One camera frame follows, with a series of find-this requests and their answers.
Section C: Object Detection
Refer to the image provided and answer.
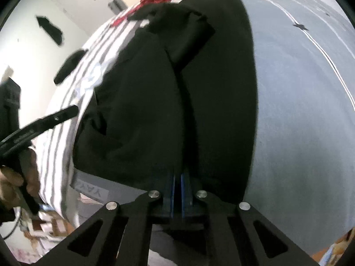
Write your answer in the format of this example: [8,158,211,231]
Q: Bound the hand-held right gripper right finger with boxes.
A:
[180,172,319,266]

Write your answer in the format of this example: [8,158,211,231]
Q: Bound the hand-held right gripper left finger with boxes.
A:
[36,172,176,266]

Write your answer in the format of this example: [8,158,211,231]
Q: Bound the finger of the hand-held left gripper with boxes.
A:
[35,105,80,133]

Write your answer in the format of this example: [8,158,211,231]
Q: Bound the black pants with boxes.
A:
[71,0,259,204]

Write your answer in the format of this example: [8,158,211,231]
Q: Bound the person's left hand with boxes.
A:
[0,147,41,209]

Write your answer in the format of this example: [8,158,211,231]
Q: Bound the dark hanging garment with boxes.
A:
[36,15,64,45]

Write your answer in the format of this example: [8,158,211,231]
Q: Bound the white door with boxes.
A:
[46,0,128,34]

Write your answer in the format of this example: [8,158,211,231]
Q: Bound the dark ribbed suitcase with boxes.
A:
[108,0,128,14]

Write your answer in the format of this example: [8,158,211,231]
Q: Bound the bed with striped sheet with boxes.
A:
[36,0,355,255]

